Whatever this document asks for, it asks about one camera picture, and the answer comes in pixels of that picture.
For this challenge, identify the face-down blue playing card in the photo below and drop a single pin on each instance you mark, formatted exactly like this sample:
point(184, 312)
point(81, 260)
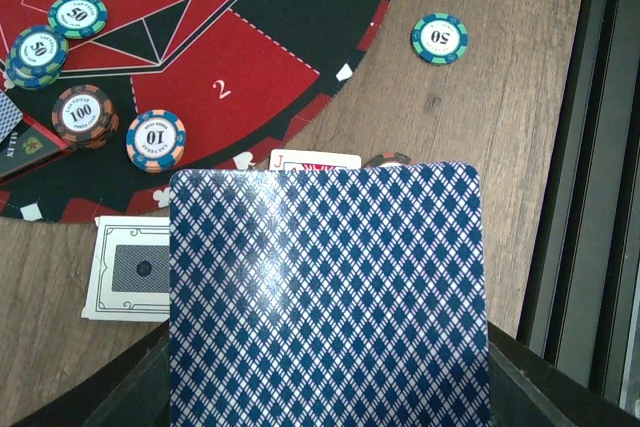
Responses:
point(10, 116)

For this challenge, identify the red black chip stack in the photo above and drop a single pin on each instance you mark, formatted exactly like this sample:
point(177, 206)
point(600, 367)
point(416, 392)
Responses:
point(389, 159)

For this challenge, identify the blue white ten chip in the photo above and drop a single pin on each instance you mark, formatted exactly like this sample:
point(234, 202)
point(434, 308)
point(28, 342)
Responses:
point(155, 140)

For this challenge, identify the white card box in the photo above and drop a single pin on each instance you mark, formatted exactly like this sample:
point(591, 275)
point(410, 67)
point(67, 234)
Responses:
point(129, 279)

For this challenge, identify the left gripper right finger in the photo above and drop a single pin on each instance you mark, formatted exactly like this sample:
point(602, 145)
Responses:
point(525, 390)

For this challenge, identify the red black hundred chip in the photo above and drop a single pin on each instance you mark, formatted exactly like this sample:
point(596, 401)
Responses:
point(84, 117)

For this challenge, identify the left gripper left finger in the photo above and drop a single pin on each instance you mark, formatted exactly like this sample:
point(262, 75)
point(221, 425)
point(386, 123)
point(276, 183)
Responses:
point(74, 406)

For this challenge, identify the grey playing card deck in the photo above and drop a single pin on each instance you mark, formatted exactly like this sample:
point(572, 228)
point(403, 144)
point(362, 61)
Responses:
point(328, 298)

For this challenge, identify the face-up queen playing card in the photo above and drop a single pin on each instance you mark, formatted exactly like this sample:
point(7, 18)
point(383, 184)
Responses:
point(285, 159)

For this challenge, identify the green blue chip stack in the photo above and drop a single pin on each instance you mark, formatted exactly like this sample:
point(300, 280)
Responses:
point(439, 38)

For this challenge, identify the triangular black dealer button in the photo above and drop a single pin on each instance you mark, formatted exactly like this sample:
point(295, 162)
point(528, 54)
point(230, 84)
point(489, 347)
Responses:
point(28, 146)

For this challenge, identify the round red black poker mat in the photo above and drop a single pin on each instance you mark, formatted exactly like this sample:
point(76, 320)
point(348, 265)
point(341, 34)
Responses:
point(244, 76)

